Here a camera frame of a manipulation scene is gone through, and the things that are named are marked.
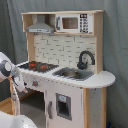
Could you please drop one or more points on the right red oven knob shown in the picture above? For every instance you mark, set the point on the right red oven knob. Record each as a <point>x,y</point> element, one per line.
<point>35,83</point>

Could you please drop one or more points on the silver toy sink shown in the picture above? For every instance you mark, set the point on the silver toy sink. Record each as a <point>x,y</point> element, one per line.
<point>72,73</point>

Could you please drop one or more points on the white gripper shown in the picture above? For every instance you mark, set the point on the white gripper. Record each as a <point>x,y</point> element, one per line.
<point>18,80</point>

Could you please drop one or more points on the black toy stovetop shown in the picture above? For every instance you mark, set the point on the black toy stovetop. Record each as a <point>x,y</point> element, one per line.
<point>38,66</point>

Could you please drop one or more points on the wooden toy kitchen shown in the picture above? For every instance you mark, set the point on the wooden toy kitchen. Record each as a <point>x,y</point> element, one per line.
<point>63,49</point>

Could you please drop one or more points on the black toy faucet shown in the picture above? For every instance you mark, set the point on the black toy faucet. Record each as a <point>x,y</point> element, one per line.
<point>83,64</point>

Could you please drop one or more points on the white oven door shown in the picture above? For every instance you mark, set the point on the white oven door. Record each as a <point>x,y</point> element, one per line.
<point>15,104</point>

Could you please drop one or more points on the toy microwave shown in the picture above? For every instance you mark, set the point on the toy microwave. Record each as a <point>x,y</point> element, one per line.
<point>74,23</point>

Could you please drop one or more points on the grey range hood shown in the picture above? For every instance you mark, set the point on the grey range hood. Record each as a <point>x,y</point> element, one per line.
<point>42,23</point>

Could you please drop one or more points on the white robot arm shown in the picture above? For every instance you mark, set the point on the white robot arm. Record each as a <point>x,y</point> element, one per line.
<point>9,70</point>

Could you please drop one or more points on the white fridge cabinet door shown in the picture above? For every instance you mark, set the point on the white fridge cabinet door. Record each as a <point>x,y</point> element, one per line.
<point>64,106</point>

